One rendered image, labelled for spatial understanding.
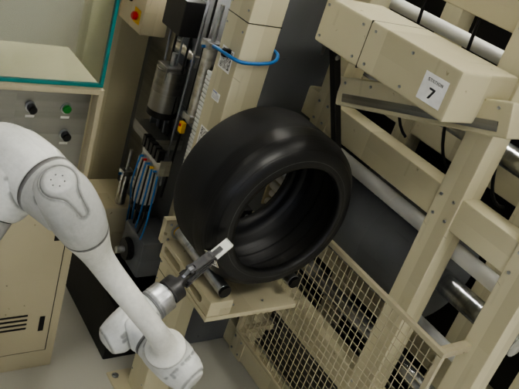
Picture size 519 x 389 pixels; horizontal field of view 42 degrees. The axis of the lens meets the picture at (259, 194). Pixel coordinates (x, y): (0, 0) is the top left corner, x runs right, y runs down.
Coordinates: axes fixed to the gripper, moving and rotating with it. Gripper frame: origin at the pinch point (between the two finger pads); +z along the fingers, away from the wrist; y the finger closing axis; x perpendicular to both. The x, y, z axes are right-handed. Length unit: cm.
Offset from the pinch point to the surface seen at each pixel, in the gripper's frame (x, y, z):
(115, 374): -11, 122, -24
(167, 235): -23.5, 40.0, 5.7
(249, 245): -2.4, 38.7, 25.1
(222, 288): 5.4, 22.5, 0.6
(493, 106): 25, -43, 69
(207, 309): 6.7, 28.5, -5.7
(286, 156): -6.0, -15.8, 27.8
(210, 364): 13, 137, 13
